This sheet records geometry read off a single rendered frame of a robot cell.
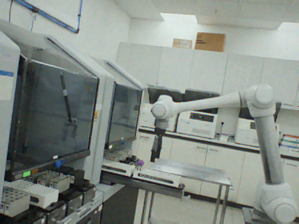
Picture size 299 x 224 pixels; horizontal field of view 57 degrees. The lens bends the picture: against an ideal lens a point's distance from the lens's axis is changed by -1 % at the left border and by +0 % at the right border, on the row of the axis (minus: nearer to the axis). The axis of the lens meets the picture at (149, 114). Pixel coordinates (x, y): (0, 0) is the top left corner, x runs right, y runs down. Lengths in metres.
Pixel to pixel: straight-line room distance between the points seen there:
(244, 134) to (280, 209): 2.53
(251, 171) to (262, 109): 2.62
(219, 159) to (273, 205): 2.52
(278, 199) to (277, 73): 2.99
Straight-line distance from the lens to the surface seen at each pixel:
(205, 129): 4.07
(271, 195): 1.66
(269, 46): 4.83
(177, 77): 4.42
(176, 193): 1.78
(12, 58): 1.04
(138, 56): 4.61
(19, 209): 1.22
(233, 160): 4.10
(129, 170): 1.84
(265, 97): 1.54
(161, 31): 4.97
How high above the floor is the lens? 1.33
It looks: 3 degrees down
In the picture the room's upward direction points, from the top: 9 degrees clockwise
